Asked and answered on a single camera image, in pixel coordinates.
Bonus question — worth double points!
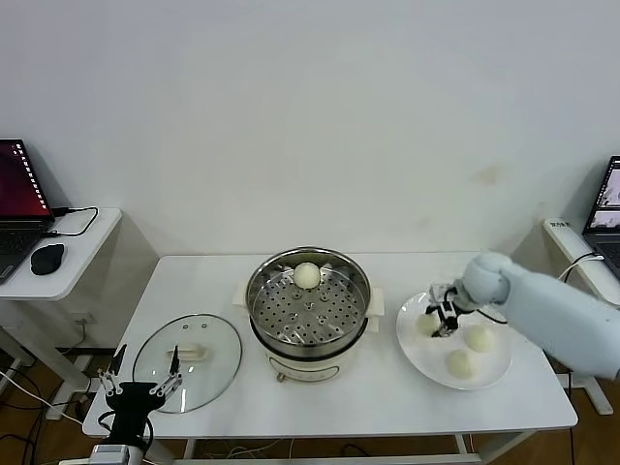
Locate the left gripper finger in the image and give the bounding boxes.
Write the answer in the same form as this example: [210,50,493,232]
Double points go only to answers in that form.
[148,344,184,399]
[98,343,128,396]

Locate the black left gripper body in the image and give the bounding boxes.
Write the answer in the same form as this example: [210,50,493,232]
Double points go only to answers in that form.
[106,381,154,441]

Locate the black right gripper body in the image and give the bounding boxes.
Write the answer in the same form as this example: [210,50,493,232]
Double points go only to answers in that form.
[438,284,474,319]

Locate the round glass pot lid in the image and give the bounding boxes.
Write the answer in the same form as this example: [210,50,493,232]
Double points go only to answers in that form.
[131,313,243,415]

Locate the stainless steel steamer basket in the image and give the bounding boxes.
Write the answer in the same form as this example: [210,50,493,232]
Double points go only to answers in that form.
[233,246,388,348]

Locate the black floor bar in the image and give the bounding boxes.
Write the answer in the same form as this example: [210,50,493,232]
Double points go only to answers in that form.
[55,345,118,358]

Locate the white round plate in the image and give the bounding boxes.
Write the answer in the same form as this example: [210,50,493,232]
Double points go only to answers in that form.
[395,290,513,391]

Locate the white side table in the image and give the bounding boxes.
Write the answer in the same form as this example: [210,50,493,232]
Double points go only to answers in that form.
[511,216,620,416]
[0,207,161,403]

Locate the black computer mouse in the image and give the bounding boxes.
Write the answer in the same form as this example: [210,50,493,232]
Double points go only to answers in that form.
[30,243,66,276]

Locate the cream electric cooker pot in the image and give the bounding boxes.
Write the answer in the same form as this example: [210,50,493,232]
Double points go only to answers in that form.
[249,314,382,384]

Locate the laptop with grey windows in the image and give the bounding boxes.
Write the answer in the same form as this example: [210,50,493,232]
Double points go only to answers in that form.
[582,155,620,282]

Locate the black laptop red screen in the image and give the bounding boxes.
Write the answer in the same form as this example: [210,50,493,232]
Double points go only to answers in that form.
[0,139,57,286]

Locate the white main table frame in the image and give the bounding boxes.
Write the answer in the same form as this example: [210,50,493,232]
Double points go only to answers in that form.
[139,428,542,465]

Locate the white floor cable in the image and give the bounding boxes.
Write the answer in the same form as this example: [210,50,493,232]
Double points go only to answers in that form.
[0,370,86,427]

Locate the white charger cable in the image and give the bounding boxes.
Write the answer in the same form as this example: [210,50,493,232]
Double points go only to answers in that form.
[556,251,605,285]

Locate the black laptop cable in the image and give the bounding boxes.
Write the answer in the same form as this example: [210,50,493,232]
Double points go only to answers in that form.
[42,206,100,239]

